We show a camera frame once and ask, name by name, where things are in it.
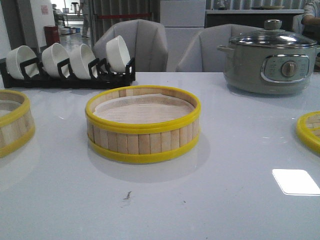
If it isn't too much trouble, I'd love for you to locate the bamboo steamer basket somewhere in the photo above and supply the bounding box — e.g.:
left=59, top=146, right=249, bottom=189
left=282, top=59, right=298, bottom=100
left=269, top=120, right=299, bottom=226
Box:
left=0, top=89, right=35, bottom=158
left=85, top=85, right=201, bottom=164

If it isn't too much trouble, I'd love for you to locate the woven bamboo steamer lid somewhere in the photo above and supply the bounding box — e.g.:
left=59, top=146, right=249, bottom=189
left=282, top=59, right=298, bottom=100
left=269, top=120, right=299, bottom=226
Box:
left=295, top=111, right=320, bottom=154

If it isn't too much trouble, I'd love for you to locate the white cloth steamer liner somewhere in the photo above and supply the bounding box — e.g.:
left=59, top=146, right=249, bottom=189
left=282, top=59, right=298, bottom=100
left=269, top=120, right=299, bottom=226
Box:
left=93, top=93, right=195, bottom=124

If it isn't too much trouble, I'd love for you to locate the black bowl rack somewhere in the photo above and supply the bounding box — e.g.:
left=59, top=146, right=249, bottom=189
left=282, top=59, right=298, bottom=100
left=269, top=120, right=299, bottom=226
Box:
left=0, top=57, right=136, bottom=90

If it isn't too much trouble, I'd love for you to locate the right grey chair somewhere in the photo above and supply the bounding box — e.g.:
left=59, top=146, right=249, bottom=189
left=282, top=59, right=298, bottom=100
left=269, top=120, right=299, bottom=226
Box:
left=176, top=24, right=259, bottom=73

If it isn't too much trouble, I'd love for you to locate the grey chair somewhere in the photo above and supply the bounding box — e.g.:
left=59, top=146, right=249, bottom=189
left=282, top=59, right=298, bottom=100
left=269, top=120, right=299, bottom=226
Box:
left=176, top=24, right=259, bottom=73
left=93, top=19, right=168, bottom=72

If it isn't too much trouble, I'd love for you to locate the white bowl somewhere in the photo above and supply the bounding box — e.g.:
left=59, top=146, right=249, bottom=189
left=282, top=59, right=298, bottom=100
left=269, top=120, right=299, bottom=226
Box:
left=5, top=45, right=37, bottom=80
left=42, top=42, right=69, bottom=78
left=105, top=35, right=131, bottom=73
left=69, top=43, right=98, bottom=80

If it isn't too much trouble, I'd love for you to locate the left grey chair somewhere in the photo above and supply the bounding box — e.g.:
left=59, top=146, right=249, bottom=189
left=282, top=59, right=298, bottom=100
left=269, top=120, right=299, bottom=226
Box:
left=93, top=19, right=168, bottom=72

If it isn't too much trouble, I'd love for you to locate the grey electric cooking pot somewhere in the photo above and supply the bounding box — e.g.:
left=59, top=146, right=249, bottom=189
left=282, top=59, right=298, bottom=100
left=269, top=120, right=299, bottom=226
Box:
left=217, top=43, right=320, bottom=95

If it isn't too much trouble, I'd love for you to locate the walking person in background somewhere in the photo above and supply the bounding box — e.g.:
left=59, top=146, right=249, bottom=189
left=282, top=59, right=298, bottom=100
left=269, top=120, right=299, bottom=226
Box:
left=78, top=0, right=89, bottom=39

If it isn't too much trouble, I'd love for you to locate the red bin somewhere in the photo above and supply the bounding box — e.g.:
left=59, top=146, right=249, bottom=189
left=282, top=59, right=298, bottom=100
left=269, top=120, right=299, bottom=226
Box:
left=43, top=25, right=60, bottom=47

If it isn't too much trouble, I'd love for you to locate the glass pot lid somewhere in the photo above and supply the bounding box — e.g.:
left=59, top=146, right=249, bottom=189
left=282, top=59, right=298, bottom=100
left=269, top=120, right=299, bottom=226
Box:
left=229, top=19, right=317, bottom=48

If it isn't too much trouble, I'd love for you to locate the seated person in background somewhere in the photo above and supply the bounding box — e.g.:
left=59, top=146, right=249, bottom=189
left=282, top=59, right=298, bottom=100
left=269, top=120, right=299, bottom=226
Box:
left=301, top=0, right=320, bottom=36

